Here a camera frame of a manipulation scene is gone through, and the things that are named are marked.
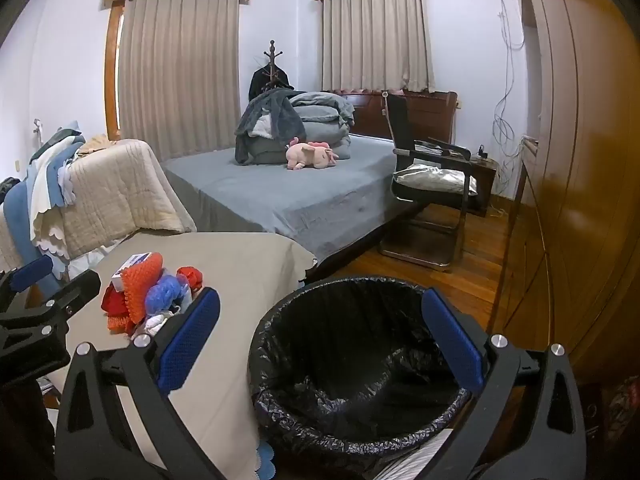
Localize wooden wardrobe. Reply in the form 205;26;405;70
492;0;640;376

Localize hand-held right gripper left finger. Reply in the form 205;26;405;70
54;287;222;480

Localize beige tablecloth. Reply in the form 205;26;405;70
55;232;318;480

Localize red mesh net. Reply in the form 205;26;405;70
101;284;132;317

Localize black bagged trash bin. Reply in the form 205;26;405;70
248;276;490;479

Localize long orange foam net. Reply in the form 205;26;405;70
121;252;164;323

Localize wooden coat rack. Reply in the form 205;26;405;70
250;40;293;101

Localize silver chair cushion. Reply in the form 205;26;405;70
392;162;478;196

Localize grey sheeted bed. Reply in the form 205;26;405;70
160;132;426;271

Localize black office chair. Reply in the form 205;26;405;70
377;92;478;272

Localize small white blue box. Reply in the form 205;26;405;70
111;254;151;292

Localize grey pillow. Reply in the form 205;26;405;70
247;132;353;165

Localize beige quilt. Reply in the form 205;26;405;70
62;139;198;261

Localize wooden nightstand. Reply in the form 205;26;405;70
467;152;498;218

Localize white tissue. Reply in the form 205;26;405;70
132;307;183;338

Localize narrow beige curtain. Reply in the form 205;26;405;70
321;0;435;93

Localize blue foam net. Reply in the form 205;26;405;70
145;269;191;317

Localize pink plush pig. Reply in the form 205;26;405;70
285;137;340;170

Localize black jacket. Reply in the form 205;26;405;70
250;66;292;101

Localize wooden window frame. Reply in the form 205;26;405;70
105;2;125;142

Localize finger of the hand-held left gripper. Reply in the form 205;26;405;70
0;269;102;335
0;255;55;302

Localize red crumpled ball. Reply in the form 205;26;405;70
175;265;205;291

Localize hanging wall cables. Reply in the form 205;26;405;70
492;0;526;201

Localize white ribbed plastic sheet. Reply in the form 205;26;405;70
372;430;453;480

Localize grey folded duvet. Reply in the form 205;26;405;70
290;91;356;133

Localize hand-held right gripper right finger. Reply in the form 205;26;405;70
421;290;587;480

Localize wide beige curtain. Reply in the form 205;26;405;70
117;0;241;161

